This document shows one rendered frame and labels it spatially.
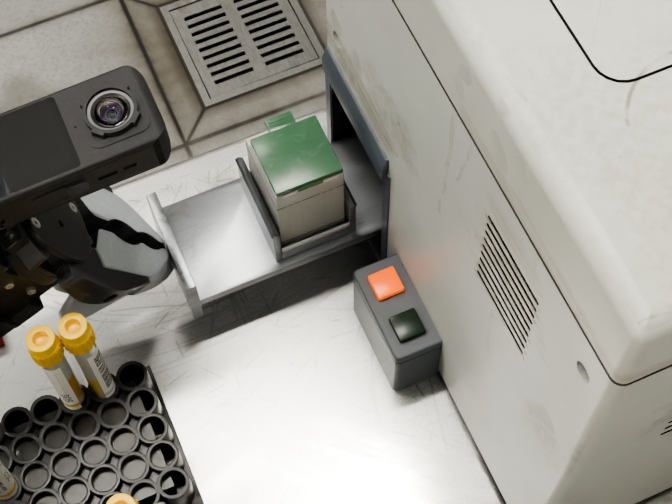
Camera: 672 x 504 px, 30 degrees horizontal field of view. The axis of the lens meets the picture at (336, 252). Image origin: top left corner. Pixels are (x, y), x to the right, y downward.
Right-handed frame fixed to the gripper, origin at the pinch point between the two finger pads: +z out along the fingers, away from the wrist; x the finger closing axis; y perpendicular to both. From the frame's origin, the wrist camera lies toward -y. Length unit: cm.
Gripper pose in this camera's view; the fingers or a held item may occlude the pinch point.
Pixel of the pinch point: (164, 253)
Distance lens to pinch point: 72.5
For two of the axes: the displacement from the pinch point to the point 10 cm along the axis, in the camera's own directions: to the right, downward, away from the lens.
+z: 4.7, 2.1, 8.6
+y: -7.9, 5.4, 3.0
